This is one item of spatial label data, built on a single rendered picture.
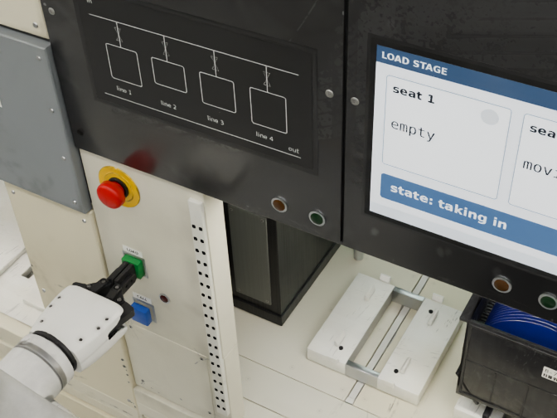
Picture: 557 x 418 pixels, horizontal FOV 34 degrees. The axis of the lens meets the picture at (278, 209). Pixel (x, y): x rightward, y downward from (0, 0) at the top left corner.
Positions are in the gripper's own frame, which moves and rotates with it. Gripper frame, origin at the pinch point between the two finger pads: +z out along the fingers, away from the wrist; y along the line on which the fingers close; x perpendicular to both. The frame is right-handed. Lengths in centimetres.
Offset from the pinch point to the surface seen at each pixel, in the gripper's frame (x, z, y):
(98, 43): 38.3, 2.5, 1.9
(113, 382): -34.4, 2.5, -10.4
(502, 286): 23, 2, 53
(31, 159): 15.3, 1.7, -14.4
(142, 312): -8.5, 1.6, 0.8
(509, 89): 47, 3, 50
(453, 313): -30, 42, 37
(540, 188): 37, 3, 54
